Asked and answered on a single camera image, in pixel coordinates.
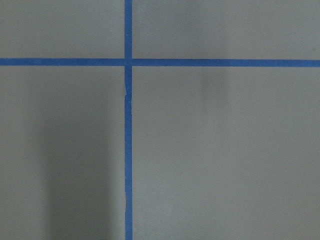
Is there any blue tape strip wrist view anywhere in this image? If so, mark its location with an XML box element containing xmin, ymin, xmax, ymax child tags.
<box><xmin>124</xmin><ymin>0</ymin><xmax>133</xmax><ymax>240</ymax></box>

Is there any blue tape strip wrist crosswise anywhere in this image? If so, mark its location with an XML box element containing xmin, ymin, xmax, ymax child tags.
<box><xmin>0</xmin><ymin>58</ymin><xmax>320</xmax><ymax>68</ymax></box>

